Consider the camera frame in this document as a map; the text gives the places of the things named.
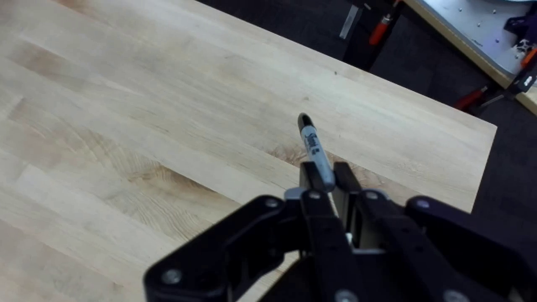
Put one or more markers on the black tool with orange tip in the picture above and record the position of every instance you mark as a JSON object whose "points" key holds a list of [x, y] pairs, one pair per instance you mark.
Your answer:
{"points": [[524, 69]]}

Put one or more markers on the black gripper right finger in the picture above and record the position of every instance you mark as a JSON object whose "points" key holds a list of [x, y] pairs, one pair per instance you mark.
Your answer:
{"points": [[446, 245]]}

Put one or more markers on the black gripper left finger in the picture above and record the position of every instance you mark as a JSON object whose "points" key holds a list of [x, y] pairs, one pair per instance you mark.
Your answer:
{"points": [[235, 245]]}

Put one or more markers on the black sharpie marker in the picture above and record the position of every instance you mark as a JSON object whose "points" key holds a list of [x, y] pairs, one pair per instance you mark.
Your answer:
{"points": [[312, 146]]}

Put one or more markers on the grey metal plate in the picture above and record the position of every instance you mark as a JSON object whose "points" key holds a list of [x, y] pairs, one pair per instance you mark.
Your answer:
{"points": [[475, 22]]}

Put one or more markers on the wooden side table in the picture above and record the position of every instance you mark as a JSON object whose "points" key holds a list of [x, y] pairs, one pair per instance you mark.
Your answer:
{"points": [[446, 30]]}

